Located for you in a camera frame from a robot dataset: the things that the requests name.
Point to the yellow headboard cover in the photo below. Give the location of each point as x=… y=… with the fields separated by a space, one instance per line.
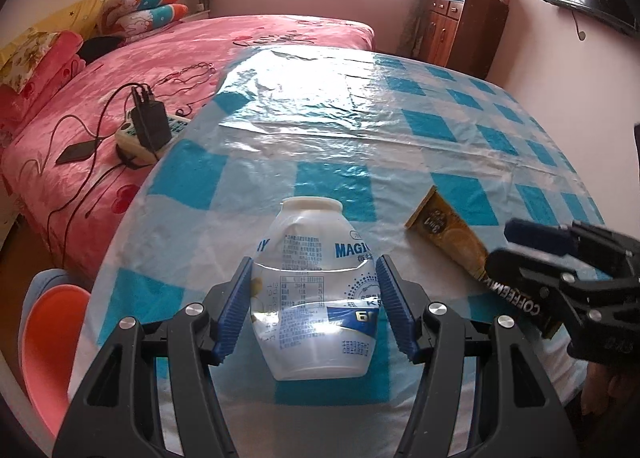
x=60 y=12

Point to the floral pillow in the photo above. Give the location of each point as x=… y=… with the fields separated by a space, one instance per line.
x=30 y=55

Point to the black smartphone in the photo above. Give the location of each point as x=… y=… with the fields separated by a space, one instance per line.
x=75 y=152

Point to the beige power strip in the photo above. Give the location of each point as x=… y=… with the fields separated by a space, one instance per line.
x=175 y=127

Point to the black charger adapter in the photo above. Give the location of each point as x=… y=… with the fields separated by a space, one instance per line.
x=150 y=122

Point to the white plastic bottle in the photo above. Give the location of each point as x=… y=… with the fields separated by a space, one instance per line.
x=310 y=248

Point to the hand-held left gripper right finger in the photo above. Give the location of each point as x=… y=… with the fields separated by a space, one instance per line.
x=397 y=310

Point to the black garment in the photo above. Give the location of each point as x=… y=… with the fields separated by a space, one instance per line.
x=102 y=47

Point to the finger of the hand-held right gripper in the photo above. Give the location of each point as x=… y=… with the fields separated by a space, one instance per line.
x=535 y=235
x=515 y=268

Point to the bed with pink blanket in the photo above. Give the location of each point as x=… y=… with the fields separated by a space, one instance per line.
x=225 y=42

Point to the blue checked tablecloth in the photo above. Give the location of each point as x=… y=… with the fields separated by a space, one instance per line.
x=350 y=137

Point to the pink folded blanket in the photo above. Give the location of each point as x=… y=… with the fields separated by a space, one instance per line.
x=55 y=72

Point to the gold coffee sachet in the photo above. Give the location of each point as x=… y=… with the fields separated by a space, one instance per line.
x=440 y=223

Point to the red plastic stool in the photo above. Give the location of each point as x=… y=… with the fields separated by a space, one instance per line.
x=55 y=338

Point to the wooden cabinet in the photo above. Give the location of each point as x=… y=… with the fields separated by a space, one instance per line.
x=465 y=32

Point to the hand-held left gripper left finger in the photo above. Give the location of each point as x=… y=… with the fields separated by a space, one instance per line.
x=235 y=313

